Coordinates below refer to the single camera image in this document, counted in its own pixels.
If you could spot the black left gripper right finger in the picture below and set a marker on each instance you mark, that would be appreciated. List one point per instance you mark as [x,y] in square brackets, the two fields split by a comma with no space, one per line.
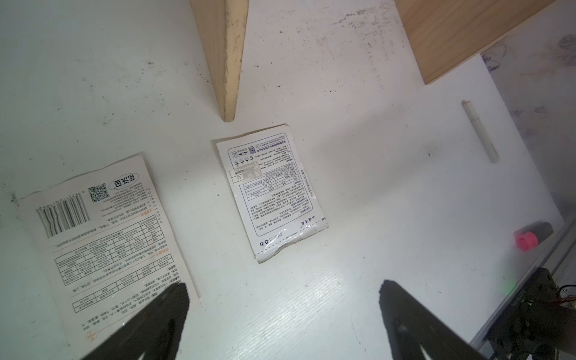
[414,332]

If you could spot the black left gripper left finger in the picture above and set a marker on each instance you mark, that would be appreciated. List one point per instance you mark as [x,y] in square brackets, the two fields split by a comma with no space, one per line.
[154,333]

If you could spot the white barcode seed bag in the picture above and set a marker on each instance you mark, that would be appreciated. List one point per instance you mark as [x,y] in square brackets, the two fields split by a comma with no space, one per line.
[107,249]

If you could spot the small white seed bag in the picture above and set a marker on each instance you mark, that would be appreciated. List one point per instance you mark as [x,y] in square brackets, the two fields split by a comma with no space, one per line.
[274,196]

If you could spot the wooden two-tier shelf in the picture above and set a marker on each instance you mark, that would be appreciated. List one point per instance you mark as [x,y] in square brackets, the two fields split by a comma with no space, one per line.
[442,35]

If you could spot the pink black highlighter marker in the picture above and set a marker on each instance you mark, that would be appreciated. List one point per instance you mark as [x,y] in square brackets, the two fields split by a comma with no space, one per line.
[530,236]

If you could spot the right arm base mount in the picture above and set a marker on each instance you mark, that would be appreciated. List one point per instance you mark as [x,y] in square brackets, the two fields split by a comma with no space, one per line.
[538,323]

